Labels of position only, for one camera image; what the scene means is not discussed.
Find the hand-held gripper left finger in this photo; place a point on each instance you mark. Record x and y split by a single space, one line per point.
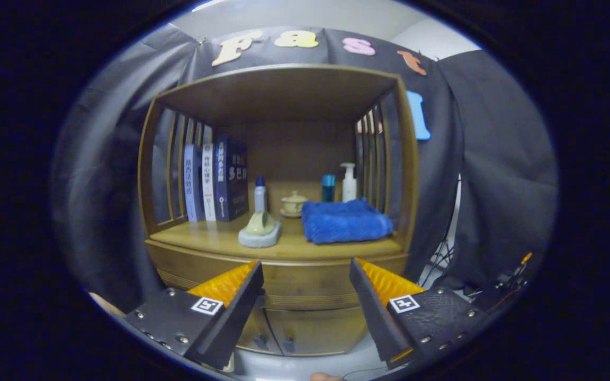
236 323

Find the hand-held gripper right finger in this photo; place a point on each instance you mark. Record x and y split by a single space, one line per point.
376 317

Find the wooden drawer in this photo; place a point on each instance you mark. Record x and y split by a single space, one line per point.
305 283

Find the wooden cabinet door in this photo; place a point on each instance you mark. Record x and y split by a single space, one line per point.
260 328
321 330

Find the wooden countertop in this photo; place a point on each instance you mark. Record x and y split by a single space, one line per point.
215 238

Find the wooden cabinet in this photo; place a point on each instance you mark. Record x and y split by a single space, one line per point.
305 148

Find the black tripod stand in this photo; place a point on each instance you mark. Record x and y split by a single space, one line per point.
439 262

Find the blue folded towel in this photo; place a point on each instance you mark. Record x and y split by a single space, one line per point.
344 222

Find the white bottle blue cap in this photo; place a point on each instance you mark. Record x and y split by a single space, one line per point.
260 198

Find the cream lidded teacup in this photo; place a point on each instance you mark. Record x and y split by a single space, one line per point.
294 205

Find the white pump bottle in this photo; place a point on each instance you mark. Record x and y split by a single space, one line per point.
349 188

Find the teal bottle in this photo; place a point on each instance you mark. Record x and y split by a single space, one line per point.
328 188

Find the black device orange tip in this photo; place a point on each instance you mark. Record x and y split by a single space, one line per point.
511 283

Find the white book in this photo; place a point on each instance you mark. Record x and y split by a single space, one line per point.
208 185

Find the dark blue book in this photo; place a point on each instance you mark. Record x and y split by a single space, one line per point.
231 180

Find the light blue book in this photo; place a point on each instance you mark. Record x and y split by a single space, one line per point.
193 185

